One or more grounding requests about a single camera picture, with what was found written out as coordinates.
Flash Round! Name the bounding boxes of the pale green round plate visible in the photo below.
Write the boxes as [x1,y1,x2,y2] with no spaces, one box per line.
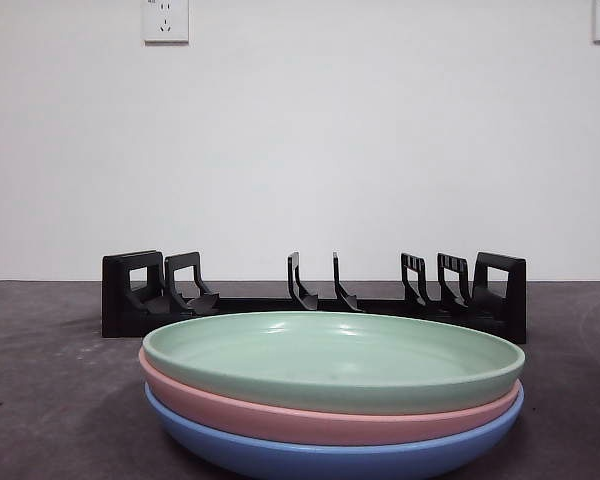
[142,310,526,415]

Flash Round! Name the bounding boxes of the pink round plate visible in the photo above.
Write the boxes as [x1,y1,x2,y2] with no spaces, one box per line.
[138,347,524,447]

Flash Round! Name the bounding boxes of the blue round plate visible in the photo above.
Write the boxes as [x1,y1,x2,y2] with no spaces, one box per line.
[143,382,525,480]

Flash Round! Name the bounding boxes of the black plastic plate rack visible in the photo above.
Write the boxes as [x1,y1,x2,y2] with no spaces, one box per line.
[101,249,527,345]

